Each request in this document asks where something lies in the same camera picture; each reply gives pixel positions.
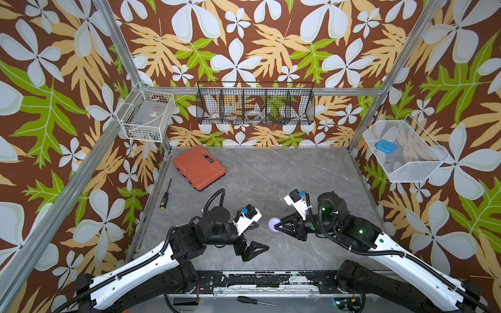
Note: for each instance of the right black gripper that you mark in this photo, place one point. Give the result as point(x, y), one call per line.
point(298, 224)

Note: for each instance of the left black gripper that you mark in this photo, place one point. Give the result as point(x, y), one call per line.
point(239, 248)

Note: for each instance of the purple earbud charging case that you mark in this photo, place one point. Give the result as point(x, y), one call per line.
point(272, 224)

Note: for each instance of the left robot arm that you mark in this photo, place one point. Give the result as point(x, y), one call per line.
point(213, 226)

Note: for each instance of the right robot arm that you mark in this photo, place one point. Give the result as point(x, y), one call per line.
point(424, 288)

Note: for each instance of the red plastic tool case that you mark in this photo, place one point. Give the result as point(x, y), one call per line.
point(199, 168)

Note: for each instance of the black screwdriver front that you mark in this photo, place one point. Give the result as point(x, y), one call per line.
point(248, 300)

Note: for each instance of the black yellow screwdriver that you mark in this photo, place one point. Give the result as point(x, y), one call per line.
point(165, 197)

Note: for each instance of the blue object in basket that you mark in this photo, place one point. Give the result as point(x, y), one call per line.
point(386, 147)

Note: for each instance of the white mesh basket right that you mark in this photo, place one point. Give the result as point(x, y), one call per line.
point(417, 155)

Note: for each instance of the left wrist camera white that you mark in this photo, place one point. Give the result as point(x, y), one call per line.
point(245, 217)

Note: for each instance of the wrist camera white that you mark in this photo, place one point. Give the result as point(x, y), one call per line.
point(245, 217)
point(296, 199)

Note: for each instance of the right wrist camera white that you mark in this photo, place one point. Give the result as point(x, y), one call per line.
point(296, 199)

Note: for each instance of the black wire basket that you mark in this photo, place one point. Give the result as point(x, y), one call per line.
point(272, 103)

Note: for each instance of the white wire basket left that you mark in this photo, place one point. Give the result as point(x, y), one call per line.
point(145, 113)

